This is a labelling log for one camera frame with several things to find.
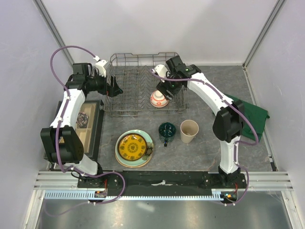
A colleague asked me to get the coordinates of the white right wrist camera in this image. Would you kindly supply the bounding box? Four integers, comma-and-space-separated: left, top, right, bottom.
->
152, 64, 168, 78

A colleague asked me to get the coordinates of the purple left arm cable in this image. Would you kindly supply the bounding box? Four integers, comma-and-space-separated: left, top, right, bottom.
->
44, 45, 126, 216

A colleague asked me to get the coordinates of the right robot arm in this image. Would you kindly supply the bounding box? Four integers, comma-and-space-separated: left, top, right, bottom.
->
151, 55, 244, 188

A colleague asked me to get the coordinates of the mint green flower plate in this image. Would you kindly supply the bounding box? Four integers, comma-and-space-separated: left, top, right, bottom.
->
115, 129, 154, 160

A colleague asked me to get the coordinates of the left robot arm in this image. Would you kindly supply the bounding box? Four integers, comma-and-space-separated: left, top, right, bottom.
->
41, 60, 123, 187

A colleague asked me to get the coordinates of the dark green mug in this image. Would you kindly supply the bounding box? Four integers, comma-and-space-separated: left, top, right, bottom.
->
158, 122, 176, 147

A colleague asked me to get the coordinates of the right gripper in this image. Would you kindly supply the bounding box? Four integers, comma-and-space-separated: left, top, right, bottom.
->
155, 71, 182, 101

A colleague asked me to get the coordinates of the beige plastic cup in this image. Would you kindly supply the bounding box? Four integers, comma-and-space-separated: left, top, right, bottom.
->
180, 120, 199, 144

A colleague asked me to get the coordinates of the green folded cloth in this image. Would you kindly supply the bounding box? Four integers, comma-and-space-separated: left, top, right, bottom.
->
224, 93, 271, 144

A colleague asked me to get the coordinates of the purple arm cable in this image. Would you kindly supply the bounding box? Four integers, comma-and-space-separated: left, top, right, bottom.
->
150, 68, 259, 207
44, 45, 126, 216

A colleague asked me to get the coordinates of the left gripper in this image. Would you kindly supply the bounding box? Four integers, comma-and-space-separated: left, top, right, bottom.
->
86, 70, 122, 98

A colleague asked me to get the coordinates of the white red patterned bowl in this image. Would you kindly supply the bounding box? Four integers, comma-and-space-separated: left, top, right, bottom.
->
150, 90, 169, 108

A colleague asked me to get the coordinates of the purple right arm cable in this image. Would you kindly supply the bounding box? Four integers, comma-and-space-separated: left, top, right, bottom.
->
150, 68, 259, 207

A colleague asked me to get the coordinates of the black framed compartment box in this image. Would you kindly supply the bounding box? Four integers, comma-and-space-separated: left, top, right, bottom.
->
41, 100, 104, 162

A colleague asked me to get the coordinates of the grey wire dish rack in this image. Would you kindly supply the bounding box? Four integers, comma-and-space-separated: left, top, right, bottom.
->
104, 52, 188, 117

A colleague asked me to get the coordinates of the yellow black patterned plate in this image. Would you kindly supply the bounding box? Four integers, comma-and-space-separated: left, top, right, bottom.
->
117, 133, 148, 161

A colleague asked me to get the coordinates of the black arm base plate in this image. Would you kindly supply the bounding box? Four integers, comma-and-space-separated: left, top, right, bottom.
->
77, 170, 247, 197

